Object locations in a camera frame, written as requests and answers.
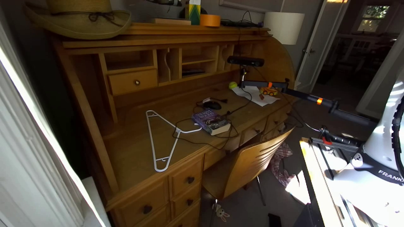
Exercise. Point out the yellow-green tennis ball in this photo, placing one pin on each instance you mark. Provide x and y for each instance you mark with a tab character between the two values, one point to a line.
233	85

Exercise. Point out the wooden desk drawer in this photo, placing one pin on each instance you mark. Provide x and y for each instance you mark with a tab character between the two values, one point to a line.
183	205
181	176
252	134
135	205

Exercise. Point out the purple paperback book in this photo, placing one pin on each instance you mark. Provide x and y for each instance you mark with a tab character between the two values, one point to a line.
210	121

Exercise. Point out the black power strip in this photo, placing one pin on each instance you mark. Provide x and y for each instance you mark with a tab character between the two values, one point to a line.
240	23

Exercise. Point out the wooden roll-top desk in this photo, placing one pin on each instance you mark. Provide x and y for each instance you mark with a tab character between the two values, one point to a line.
142	148

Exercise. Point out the black computer mouse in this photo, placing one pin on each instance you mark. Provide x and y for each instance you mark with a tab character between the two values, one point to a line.
212	105

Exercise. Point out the small wooden drawer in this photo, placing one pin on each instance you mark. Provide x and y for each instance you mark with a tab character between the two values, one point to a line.
126	83

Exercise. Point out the white door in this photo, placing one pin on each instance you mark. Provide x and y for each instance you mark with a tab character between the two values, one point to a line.
318	41
382	78
25	151

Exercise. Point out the window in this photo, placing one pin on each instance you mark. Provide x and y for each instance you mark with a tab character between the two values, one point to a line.
372	19

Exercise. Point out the orange tape roll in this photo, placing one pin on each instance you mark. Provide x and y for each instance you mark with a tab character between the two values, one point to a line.
210	20

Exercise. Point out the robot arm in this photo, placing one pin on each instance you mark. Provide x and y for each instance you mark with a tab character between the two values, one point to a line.
382	142

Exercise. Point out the flat wooden box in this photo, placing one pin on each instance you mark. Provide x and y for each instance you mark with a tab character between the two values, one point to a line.
170	21

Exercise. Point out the black clamp with orange trigger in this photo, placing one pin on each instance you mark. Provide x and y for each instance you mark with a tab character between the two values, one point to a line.
342	139

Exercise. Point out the white floor lamp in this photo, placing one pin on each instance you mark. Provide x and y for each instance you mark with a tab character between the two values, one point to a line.
284	28

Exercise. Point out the white stuffed bunny toy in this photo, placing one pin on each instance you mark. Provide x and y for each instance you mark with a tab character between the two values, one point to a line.
222	214

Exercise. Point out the white paper sheet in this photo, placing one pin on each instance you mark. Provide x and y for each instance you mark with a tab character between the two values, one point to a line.
252	96

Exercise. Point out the wooden chair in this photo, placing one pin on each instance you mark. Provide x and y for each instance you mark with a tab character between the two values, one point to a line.
243	164

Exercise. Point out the red and white cloth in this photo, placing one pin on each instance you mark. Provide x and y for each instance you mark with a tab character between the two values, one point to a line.
279	170

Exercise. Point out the colourful tissue box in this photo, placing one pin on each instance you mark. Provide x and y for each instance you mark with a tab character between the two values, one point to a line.
193	12

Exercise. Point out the straw hat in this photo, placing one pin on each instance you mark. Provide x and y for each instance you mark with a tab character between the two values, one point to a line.
79	22

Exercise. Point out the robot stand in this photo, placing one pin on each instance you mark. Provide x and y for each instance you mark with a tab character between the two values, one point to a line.
318	176

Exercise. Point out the orange toy car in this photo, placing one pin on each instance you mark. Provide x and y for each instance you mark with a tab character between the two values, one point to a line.
269	91

